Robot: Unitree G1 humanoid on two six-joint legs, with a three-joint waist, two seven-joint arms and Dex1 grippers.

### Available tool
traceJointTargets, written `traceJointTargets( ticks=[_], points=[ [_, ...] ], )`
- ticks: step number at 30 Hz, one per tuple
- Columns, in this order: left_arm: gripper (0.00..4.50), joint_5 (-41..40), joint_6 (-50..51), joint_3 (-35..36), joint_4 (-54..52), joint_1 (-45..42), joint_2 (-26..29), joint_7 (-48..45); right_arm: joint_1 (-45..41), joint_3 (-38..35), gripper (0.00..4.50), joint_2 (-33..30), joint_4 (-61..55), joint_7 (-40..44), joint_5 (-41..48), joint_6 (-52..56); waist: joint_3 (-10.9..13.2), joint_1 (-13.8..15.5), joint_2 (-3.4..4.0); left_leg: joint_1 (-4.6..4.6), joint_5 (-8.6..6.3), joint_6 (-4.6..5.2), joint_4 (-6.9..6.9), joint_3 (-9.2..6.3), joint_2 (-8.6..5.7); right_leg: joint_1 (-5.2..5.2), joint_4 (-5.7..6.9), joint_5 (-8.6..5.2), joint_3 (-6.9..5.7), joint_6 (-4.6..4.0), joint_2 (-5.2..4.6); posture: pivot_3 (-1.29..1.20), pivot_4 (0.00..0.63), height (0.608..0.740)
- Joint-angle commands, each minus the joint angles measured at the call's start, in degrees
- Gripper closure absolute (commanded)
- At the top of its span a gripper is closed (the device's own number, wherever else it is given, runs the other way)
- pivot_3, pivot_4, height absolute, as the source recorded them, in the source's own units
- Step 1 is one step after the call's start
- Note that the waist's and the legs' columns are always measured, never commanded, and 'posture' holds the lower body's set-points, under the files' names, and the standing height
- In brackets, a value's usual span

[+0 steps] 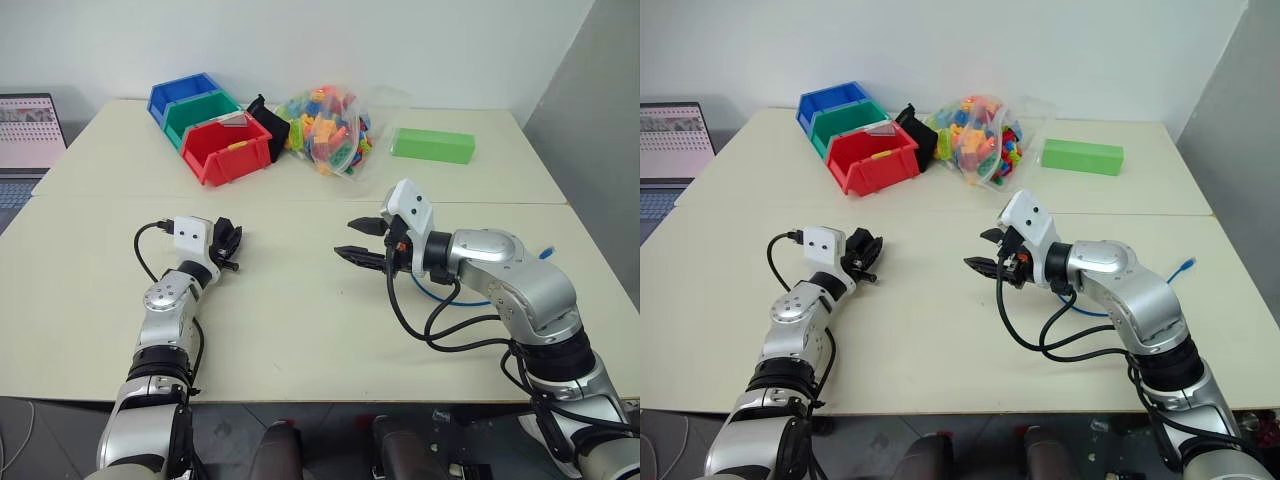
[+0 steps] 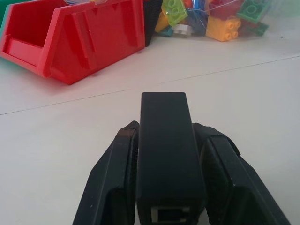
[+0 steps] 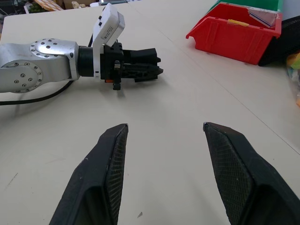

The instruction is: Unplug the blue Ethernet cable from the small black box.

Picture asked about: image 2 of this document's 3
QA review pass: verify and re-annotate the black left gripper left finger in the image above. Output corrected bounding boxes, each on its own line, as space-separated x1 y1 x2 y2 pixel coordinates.
72 120 141 225

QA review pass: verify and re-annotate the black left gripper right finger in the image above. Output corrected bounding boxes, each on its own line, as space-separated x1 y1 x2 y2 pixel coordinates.
192 122 292 225

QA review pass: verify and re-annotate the small black box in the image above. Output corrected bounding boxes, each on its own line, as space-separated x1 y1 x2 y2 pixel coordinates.
135 91 207 225

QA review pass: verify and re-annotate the red plastic storage bin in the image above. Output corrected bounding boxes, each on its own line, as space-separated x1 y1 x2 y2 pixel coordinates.
0 0 145 84

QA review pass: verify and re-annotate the orange toy brick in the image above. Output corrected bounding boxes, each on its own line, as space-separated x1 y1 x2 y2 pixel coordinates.
205 15 242 43

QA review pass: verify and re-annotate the teal toy brick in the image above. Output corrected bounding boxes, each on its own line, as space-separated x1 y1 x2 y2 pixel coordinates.
159 25 174 38

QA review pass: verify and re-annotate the white toy brick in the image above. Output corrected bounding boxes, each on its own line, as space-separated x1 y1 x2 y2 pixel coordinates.
172 23 195 38

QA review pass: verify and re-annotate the yellow toy brick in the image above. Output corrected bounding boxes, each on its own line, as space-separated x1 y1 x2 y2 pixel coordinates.
154 10 171 33

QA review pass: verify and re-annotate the clear bag of toy bricks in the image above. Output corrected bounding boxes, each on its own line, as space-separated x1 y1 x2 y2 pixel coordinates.
153 0 272 43

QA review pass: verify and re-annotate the lime green toy brick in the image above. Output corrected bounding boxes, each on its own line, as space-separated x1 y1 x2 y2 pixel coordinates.
161 0 188 27

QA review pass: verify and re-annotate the green plastic storage bin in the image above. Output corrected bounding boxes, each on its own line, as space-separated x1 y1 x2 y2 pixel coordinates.
0 0 13 36

